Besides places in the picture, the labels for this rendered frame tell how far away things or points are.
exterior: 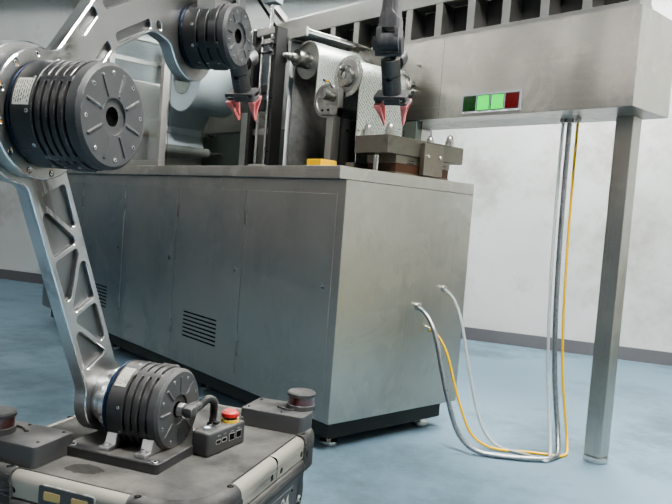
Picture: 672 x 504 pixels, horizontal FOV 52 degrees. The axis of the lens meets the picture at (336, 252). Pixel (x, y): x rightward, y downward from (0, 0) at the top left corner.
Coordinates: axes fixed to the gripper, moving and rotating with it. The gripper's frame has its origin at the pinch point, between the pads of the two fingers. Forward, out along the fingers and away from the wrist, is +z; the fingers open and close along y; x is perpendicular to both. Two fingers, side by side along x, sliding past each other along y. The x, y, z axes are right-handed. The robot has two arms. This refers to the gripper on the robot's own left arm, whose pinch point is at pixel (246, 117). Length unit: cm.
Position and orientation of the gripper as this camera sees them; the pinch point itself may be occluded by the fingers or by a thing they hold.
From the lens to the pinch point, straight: 235.2
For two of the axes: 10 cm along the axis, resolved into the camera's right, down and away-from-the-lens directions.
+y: -9.4, -0.9, 3.2
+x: -3.2, 5.1, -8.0
